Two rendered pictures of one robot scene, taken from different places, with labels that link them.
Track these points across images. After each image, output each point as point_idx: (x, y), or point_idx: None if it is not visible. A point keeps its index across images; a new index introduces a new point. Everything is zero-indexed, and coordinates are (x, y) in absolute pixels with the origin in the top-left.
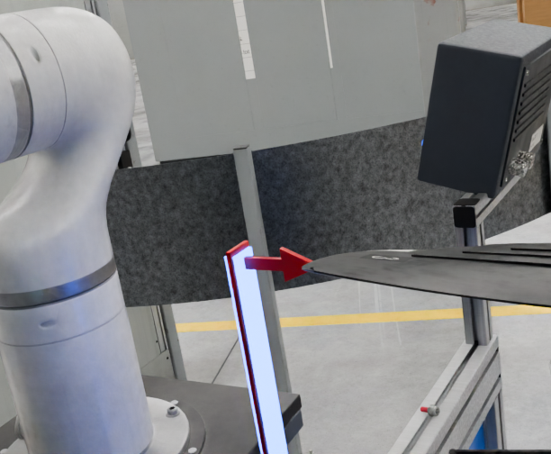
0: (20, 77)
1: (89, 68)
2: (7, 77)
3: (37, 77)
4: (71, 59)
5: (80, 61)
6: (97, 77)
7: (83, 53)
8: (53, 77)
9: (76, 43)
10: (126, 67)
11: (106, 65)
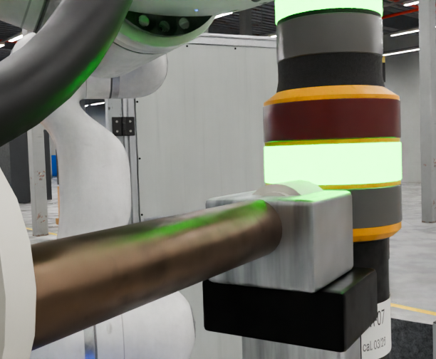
0: (92, 342)
1: (147, 340)
2: (83, 342)
3: (105, 343)
4: (135, 333)
5: (141, 335)
6: (152, 346)
7: (145, 330)
8: (117, 344)
9: (142, 322)
10: (180, 339)
11: (162, 338)
